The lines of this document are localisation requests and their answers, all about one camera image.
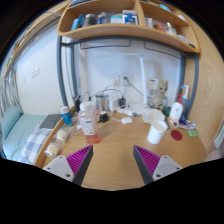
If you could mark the black charger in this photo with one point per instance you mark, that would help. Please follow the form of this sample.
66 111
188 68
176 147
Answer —
122 102

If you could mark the white earbuds case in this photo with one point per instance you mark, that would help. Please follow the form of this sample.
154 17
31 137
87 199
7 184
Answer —
127 120

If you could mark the steel tumbler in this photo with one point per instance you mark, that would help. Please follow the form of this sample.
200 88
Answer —
102 104

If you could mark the small green packet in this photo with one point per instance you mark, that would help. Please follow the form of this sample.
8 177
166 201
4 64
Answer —
192 133

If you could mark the white wall outlet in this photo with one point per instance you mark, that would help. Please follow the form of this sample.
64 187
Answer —
114 81
128 80

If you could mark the blue tube with white cap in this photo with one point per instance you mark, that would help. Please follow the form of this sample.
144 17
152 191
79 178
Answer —
66 116

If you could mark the pink drink bottle white cap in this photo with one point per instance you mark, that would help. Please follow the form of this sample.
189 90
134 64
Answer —
88 128

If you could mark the wooden shelf unit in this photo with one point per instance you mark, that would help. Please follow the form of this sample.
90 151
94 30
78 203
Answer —
126 31

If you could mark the bun in plastic bag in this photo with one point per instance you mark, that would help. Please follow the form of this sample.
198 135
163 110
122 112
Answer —
52 150
62 135

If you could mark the teal pillow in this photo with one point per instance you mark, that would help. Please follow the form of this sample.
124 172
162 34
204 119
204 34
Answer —
10 121

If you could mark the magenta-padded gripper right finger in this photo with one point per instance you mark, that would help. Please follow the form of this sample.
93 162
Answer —
163 166

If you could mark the white lotion pump bottle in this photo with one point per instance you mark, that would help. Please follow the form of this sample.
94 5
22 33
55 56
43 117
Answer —
176 111

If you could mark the white power strip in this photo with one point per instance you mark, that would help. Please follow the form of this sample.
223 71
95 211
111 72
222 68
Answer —
128 111

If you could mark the white power adapter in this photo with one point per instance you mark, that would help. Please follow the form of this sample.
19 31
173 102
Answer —
113 104

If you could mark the white cup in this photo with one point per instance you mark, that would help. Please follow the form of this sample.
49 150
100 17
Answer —
156 132

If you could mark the small white wall box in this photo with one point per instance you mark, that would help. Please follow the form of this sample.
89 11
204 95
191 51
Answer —
152 83

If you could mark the white light switch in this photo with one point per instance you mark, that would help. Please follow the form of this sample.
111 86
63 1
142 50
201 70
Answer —
35 72

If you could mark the blue plaid blanket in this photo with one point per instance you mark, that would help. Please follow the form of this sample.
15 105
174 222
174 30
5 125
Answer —
35 143

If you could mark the bed with teal sheet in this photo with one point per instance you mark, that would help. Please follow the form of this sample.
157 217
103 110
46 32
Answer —
23 128

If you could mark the flat round red coaster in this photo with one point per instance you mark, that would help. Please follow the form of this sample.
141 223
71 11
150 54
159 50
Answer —
176 135

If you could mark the grey metal desk frame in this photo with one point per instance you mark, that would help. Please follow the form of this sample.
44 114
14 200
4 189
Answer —
60 76

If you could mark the dark grey laptop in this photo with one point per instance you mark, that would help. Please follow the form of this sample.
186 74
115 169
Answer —
50 121

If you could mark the black electric shaver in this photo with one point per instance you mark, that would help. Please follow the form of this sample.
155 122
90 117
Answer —
77 103

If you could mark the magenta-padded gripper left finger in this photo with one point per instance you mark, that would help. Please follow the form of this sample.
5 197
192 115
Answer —
61 165

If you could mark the small black block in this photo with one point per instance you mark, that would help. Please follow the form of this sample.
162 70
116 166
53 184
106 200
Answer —
103 117

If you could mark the white tissue box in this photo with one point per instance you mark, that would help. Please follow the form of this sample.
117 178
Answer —
152 115

